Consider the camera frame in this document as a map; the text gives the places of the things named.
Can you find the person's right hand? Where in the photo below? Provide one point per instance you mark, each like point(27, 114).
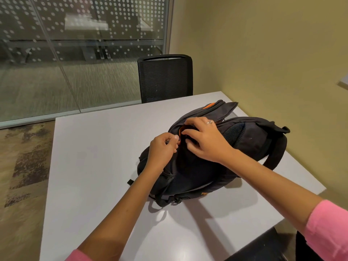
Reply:
point(212, 144)

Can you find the person's right forearm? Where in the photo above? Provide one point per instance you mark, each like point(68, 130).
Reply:
point(274, 187)

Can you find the black mesh office chair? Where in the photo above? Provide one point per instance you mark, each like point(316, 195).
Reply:
point(165, 78)

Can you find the white background table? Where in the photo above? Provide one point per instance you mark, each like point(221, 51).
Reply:
point(85, 23)

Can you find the black orange backpack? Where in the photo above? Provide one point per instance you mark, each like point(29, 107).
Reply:
point(195, 171)

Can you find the person's left forearm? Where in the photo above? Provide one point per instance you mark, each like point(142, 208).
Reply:
point(122, 214)

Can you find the white wall switch panel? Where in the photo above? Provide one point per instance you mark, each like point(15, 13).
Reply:
point(344, 80)

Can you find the person's pink sleeve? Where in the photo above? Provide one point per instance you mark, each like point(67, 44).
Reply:
point(77, 256)
point(329, 228)

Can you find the person's left pink sleeve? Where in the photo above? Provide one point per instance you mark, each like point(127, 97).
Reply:
point(77, 256)

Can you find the black swivel office chair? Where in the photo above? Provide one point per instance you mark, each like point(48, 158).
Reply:
point(266, 247)

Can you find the person's right pink sleeve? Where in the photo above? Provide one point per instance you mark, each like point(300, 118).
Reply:
point(329, 228)

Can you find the person's left hand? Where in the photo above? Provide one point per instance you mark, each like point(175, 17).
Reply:
point(160, 152)

